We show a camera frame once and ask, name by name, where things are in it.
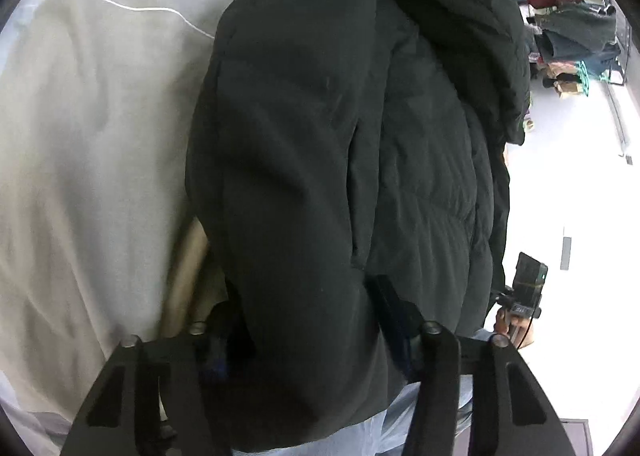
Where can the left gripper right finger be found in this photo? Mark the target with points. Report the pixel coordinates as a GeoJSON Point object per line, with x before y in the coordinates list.
{"type": "Point", "coordinates": [510, 413]}

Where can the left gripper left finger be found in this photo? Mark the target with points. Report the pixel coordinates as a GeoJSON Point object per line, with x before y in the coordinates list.
{"type": "Point", "coordinates": [162, 397]}

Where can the black puffer jacket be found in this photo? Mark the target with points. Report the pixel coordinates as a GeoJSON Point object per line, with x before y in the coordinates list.
{"type": "Point", "coordinates": [335, 140]}

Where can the person's right hand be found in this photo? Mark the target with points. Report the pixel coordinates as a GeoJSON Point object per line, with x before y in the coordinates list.
{"type": "Point", "coordinates": [518, 329]}

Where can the green clip hanger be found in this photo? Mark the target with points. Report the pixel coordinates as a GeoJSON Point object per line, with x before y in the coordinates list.
{"type": "Point", "coordinates": [592, 76]}

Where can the dark denim jacket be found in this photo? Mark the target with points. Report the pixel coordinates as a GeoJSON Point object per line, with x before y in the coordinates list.
{"type": "Point", "coordinates": [579, 32]}

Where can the white shirt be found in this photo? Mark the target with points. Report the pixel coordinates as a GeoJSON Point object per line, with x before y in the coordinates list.
{"type": "Point", "coordinates": [96, 103]}

